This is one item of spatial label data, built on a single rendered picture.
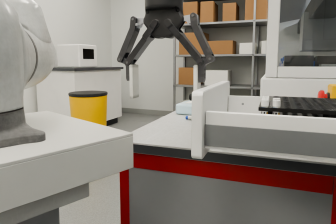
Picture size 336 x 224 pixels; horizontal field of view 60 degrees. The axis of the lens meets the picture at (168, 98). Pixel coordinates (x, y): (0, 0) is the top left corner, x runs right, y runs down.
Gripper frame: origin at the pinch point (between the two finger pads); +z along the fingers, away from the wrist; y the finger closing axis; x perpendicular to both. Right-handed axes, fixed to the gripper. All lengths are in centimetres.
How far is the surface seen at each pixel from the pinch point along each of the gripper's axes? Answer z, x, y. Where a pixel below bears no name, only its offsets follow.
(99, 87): 29, 302, -214
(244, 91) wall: 41, 427, -25
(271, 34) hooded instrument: -18, 83, 19
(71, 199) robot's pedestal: 18.1, -14.4, -12.5
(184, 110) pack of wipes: 13, 57, -13
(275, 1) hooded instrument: -32, 83, 20
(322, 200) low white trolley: 24.2, 14.3, 32.0
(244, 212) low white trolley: 30.2, 14.3, 15.3
